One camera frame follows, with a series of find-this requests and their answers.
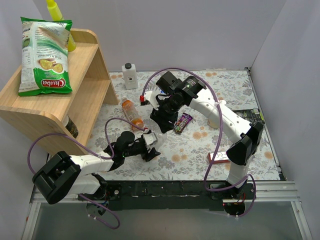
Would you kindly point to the dark jar under shelf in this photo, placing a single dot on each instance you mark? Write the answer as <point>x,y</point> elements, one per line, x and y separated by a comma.
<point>70,126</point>

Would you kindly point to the yellow spray bottle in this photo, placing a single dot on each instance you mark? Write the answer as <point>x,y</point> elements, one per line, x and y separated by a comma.
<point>57,16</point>

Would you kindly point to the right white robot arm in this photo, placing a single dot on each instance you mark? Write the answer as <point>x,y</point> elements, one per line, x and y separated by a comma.
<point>197,94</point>

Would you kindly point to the floral table mat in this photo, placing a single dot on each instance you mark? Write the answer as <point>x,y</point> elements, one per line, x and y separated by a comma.
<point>183,156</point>

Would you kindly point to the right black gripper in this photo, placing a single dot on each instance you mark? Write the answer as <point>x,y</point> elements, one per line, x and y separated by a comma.
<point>161,117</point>

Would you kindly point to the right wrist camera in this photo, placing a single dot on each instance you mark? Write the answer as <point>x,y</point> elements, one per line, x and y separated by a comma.
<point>149,98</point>

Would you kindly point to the orange soda bottle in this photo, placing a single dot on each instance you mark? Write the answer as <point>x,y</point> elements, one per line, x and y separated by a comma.
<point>131,113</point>

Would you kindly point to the purple candy bar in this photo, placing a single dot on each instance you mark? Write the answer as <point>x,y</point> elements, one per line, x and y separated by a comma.
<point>182,122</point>

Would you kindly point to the wooden shelf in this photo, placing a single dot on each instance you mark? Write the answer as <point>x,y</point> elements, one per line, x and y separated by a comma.
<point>42,114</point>

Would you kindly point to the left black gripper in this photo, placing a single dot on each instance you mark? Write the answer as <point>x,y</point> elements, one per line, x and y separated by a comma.
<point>146,150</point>

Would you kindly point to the green chips bag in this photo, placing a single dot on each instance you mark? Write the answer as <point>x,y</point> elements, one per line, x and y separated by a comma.
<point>44,59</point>

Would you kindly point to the white square bottle black cap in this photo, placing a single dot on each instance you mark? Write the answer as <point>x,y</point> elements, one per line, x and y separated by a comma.
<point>130,76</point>

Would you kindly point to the cream lotion pump bottle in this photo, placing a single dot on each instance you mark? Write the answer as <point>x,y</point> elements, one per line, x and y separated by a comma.
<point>212,124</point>

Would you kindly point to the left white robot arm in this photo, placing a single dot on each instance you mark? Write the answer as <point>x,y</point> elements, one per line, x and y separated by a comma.
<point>66,174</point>

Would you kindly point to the clear bottle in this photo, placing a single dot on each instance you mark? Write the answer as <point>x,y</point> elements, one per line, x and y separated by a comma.
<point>161,139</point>

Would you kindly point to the red white toothpaste box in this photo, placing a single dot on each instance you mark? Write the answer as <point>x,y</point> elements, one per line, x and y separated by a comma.
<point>220,158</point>

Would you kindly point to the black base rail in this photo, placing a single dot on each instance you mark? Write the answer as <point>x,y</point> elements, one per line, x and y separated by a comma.
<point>170,194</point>

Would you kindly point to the black green box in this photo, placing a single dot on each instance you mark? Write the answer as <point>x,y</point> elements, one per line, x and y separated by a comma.
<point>252,115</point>

